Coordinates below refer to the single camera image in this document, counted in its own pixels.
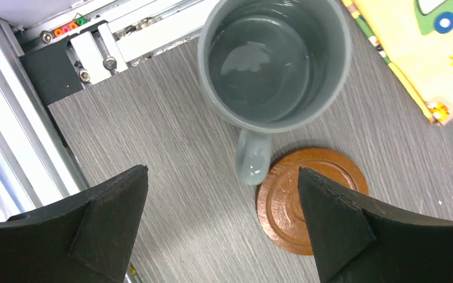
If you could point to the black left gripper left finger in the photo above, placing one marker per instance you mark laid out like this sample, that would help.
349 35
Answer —
86 237

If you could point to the aluminium front rail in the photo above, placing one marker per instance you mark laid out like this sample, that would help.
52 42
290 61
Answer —
51 50

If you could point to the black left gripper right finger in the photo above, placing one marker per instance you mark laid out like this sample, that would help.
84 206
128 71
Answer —
357 238

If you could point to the brown coaster under left arm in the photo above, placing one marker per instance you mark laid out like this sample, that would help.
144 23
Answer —
278 202

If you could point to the yellow printed cloth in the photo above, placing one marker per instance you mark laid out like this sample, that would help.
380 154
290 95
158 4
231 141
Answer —
415 39

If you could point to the grey ceramic mug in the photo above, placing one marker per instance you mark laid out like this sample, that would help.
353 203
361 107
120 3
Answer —
270 67

